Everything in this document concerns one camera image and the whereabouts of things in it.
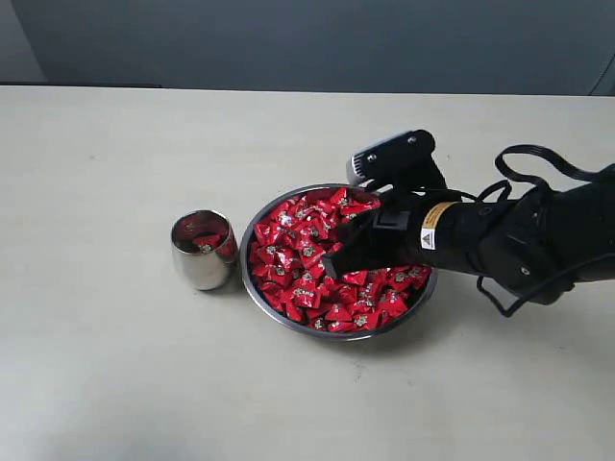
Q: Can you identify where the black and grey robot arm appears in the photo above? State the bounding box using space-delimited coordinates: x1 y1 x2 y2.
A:
323 181 614 316

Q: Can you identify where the pile of red wrapped candies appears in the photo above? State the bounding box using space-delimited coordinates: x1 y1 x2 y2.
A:
247 187 432 333

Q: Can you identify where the round metal bowl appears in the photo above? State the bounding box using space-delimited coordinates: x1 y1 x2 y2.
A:
238 182 439 342

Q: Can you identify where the black cable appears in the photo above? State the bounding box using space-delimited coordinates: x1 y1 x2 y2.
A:
451 145 615 318

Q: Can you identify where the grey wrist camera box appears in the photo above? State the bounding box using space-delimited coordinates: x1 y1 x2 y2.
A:
346 130 435 185

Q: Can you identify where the stainless steel cup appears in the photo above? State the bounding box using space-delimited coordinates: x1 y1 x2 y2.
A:
170 209 238 291

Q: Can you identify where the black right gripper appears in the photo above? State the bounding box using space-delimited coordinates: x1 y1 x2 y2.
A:
322 190 533 283

